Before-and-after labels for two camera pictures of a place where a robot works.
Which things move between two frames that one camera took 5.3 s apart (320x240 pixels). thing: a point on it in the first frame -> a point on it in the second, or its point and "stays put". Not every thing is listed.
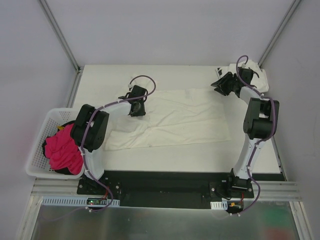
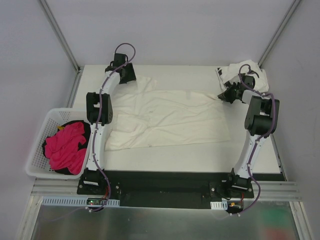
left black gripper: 138,107 -> 128,73
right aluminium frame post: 285,21 stays put
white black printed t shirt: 260,81 stays put
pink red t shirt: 63,152 stays put
